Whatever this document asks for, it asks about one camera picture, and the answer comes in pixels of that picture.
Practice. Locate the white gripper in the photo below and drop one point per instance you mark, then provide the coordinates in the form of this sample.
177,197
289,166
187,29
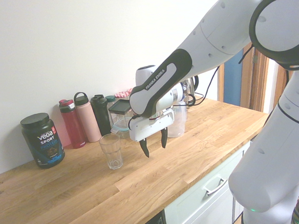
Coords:
150,128

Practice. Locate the clear plastic pitcher blue lid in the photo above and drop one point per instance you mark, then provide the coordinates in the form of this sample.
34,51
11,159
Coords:
177,123

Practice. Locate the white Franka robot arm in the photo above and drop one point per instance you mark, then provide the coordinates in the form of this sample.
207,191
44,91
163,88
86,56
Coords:
258,160

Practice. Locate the pink water bottle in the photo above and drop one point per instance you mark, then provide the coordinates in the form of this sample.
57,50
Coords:
88,121

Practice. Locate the red water bottle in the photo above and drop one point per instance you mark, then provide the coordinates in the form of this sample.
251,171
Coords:
73,127

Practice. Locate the glass food container clip lid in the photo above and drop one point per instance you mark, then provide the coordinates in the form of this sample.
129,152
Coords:
121,128

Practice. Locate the clear drinking glass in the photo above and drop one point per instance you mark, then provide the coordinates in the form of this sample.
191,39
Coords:
111,155

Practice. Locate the clear canister black square lid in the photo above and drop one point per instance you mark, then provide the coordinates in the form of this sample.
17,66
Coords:
119,107

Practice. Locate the black shaker bottle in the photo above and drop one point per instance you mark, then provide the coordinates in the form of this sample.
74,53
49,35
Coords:
101,115

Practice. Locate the clear bottle green lid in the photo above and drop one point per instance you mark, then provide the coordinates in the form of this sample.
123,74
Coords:
110,99

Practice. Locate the glass electric kettle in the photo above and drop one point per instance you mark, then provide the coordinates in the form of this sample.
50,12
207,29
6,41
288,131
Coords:
188,86

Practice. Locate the pale green cabinet drawer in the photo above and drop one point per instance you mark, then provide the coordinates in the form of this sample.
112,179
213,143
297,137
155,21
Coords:
192,211

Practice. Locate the blue door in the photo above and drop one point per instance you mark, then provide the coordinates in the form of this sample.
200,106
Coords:
236,85

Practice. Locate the black Vega protein tub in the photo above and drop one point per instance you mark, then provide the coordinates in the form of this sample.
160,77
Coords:
42,140

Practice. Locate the wooden door frame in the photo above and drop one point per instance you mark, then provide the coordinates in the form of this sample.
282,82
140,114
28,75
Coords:
260,88

